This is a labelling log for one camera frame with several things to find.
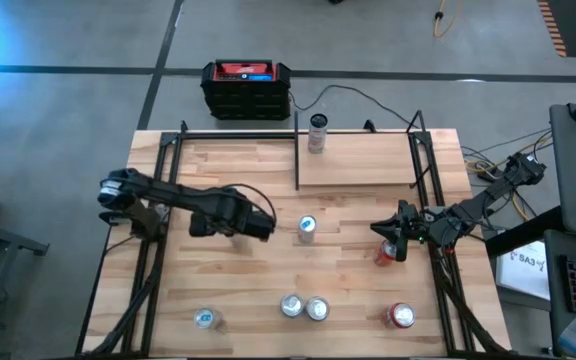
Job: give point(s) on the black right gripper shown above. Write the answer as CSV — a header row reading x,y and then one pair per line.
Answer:
x,y
418,225

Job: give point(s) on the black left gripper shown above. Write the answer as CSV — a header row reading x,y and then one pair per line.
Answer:
x,y
228,215

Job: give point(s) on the red Fanta soda can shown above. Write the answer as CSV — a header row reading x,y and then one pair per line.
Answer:
x,y
401,315
382,256

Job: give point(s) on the blue Celsius can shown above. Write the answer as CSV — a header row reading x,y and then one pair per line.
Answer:
x,y
206,318
307,230

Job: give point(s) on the silver Diet Coke can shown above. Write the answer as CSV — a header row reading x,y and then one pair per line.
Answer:
x,y
317,309
292,305

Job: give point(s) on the white Celsius Peach Vibe can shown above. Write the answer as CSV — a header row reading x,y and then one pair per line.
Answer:
x,y
317,140

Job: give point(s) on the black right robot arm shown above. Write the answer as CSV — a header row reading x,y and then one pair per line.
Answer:
x,y
488,192

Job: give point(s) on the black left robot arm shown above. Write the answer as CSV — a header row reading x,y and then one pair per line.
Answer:
x,y
168,192

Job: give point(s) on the wooden shelf board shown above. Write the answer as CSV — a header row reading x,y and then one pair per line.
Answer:
x,y
363,160

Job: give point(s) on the black desk beam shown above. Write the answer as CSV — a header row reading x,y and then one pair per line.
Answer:
x,y
523,232

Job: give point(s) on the white paper sheet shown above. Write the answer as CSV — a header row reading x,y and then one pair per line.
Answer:
x,y
523,272

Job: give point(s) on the red black power station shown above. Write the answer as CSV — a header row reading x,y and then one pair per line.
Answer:
x,y
245,95

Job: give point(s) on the dark grey desk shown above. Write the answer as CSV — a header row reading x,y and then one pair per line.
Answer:
x,y
555,280

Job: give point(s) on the grey metal stand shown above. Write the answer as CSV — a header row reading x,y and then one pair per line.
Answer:
x,y
13,239

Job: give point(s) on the black metal table frame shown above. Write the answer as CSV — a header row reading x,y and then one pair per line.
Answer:
x,y
228,135

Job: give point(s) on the black shelf side rail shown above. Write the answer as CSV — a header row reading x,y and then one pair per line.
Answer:
x,y
296,160
421,116

